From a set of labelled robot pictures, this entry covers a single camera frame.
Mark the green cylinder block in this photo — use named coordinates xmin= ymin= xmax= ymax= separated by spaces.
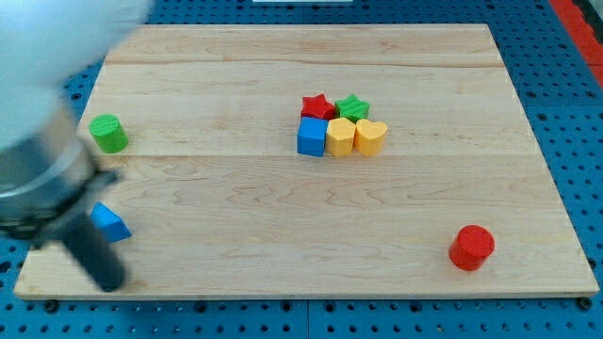
xmin=89 ymin=114 xmax=129 ymax=153

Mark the blue cube block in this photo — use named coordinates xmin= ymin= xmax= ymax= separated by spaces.
xmin=297 ymin=117 xmax=328 ymax=157

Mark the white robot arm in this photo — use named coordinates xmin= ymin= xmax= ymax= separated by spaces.
xmin=1 ymin=0 xmax=153 ymax=239

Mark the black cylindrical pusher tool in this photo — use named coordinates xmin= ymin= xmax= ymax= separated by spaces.
xmin=32 ymin=169 xmax=128 ymax=293

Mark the yellow heart block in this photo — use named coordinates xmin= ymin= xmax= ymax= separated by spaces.
xmin=353 ymin=119 xmax=388 ymax=156

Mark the yellow pentagon block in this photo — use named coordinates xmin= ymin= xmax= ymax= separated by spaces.
xmin=325 ymin=118 xmax=356 ymax=156

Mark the red star block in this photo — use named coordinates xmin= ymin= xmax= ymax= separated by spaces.
xmin=301 ymin=94 xmax=336 ymax=121

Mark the red cylinder block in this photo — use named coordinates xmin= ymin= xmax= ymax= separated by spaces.
xmin=448 ymin=224 xmax=496 ymax=271

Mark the green star block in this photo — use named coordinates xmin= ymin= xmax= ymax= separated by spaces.
xmin=335 ymin=94 xmax=370 ymax=122

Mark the blue triangle block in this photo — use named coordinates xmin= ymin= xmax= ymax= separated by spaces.
xmin=90 ymin=202 xmax=132 ymax=243

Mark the wooden board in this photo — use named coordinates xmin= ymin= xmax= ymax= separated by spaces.
xmin=13 ymin=23 xmax=600 ymax=301

